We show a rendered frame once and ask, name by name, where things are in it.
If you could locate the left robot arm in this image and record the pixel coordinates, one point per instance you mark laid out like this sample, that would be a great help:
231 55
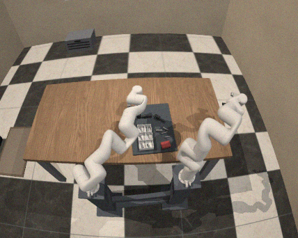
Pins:
89 178

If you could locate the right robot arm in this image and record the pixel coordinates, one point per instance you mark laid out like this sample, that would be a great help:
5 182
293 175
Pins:
192 157

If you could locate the red rectangular block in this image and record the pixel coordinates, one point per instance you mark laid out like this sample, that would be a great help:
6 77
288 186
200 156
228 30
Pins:
165 144

